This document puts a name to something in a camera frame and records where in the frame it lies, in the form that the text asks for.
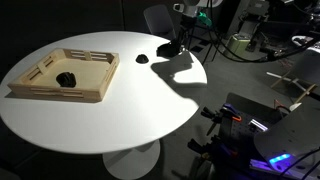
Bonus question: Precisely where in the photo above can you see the white table pedestal base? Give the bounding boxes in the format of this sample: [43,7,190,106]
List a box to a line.
[102,140,161,180]

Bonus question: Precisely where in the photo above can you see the black bracket plate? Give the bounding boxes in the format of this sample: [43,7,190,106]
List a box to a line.
[156,39,181,58]

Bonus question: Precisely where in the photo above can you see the white round table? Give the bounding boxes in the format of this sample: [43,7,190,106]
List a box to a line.
[0,31,207,154]

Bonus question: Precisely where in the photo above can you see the black clamp with orange tip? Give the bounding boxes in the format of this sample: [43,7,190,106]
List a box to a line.
[201,103,242,135]

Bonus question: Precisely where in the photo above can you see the black object inside tray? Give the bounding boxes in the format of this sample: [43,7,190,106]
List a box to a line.
[56,72,76,88]

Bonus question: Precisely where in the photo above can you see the small black round object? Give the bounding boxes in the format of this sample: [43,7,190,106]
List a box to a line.
[136,54,149,64]

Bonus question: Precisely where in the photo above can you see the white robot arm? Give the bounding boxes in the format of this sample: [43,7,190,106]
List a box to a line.
[173,0,223,17]

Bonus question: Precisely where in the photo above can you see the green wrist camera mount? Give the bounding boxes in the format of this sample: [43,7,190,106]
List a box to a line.
[198,12,212,27]

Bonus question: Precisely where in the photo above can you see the wooden slatted tray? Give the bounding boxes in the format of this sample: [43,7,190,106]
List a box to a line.
[8,48,119,102]

